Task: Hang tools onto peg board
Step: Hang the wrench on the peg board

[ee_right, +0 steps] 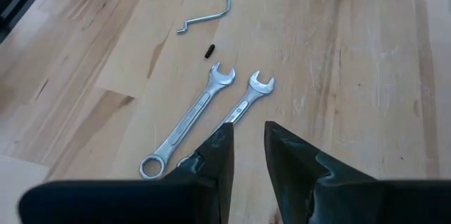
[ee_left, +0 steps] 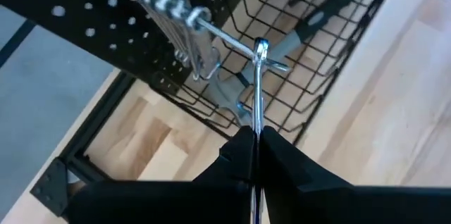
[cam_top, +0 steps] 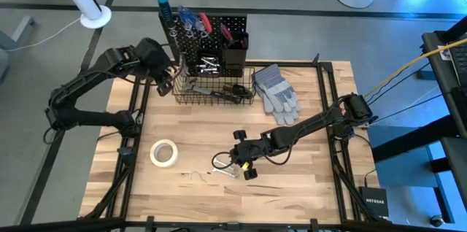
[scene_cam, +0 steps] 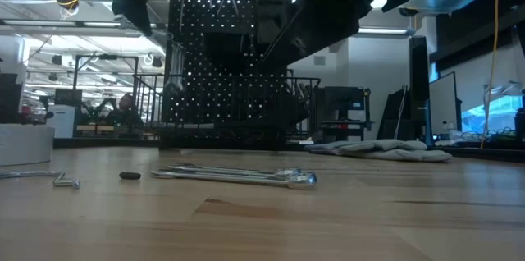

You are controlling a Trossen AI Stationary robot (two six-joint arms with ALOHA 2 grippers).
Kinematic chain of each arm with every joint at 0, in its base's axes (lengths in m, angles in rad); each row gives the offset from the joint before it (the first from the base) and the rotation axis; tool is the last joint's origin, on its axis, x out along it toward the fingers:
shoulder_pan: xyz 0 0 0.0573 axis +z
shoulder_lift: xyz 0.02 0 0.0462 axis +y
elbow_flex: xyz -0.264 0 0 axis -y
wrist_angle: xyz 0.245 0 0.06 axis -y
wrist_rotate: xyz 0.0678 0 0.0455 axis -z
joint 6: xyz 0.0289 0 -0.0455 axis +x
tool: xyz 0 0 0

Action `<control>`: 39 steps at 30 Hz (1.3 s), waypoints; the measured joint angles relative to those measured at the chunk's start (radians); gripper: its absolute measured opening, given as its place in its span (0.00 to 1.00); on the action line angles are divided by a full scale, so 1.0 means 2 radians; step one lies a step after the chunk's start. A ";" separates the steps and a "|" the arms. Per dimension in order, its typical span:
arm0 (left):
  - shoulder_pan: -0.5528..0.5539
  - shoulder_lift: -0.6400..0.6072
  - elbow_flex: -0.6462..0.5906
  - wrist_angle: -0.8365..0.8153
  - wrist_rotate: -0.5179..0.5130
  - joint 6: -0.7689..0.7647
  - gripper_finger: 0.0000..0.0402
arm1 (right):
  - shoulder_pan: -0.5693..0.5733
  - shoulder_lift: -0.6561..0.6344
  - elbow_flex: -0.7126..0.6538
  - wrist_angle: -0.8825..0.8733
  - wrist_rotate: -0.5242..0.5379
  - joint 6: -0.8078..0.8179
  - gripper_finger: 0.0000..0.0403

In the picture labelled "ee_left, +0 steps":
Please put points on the black metal pegboard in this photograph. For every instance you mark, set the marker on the black metal pegboard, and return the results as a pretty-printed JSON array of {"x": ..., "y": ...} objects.
[{"x": 70, "y": 23}]

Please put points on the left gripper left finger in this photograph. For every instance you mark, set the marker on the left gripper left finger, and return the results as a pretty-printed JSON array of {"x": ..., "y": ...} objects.
[{"x": 169, "y": 203}]

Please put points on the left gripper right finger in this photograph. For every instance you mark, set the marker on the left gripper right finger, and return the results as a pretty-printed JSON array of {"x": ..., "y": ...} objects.
[{"x": 352, "y": 206}]

